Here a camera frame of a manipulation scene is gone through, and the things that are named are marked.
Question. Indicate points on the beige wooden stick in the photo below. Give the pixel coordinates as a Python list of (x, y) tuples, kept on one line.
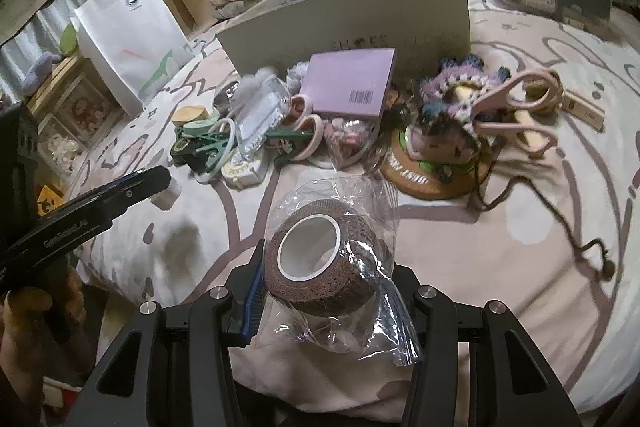
[(530, 137)]

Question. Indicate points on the pink charm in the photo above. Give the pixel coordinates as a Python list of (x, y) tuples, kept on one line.
[(435, 144)]

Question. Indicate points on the person's left hand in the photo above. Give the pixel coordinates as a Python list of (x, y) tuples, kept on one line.
[(25, 307)]

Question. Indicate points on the white tote bag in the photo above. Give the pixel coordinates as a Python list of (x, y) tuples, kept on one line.
[(130, 37)]

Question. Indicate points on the clear plastic case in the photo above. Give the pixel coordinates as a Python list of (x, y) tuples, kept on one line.
[(260, 122)]

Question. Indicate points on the purple plush toy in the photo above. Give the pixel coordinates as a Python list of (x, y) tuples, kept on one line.
[(42, 72)]

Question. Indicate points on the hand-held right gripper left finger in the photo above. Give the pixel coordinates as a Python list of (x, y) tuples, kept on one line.
[(251, 307)]

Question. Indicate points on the brown bandage roll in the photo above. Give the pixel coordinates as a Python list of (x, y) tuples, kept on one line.
[(325, 277)]

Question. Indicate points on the white cardboard box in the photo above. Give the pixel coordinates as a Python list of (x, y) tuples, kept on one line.
[(350, 17)]

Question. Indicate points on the white round tape measure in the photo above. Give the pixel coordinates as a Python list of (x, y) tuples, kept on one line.
[(242, 172)]

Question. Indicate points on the pink scissors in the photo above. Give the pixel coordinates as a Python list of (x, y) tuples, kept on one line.
[(500, 99)]

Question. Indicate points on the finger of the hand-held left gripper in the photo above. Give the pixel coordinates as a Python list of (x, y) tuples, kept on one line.
[(60, 239), (140, 187)]

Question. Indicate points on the round brown coaster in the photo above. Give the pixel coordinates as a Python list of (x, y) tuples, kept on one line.
[(420, 179)]

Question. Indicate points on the small wooden block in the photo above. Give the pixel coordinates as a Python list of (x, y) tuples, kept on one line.
[(190, 113)]

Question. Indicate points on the lilac book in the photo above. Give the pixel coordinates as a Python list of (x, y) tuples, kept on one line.
[(350, 82)]

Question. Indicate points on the dark item in clear bag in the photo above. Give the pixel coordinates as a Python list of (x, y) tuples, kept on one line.
[(225, 94)]

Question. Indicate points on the bag of pink beads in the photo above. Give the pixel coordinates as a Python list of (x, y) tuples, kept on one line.
[(347, 139)]

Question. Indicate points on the purple crochet piece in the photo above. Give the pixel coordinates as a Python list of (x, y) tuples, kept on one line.
[(450, 82)]

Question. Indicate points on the green plastic clip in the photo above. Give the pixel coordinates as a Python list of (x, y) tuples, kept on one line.
[(210, 144)]

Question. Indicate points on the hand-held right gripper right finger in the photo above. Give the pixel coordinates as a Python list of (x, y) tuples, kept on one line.
[(435, 307)]

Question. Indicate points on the small white cube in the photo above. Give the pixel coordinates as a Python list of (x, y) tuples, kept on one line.
[(167, 197)]

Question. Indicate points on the white cotton fluff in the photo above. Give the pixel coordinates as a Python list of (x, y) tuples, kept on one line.
[(247, 89)]

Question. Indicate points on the small beige carton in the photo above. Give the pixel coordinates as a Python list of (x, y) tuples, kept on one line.
[(582, 109)]

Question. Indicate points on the framed flower picture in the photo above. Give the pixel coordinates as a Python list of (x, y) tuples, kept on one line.
[(85, 107), (60, 144)]

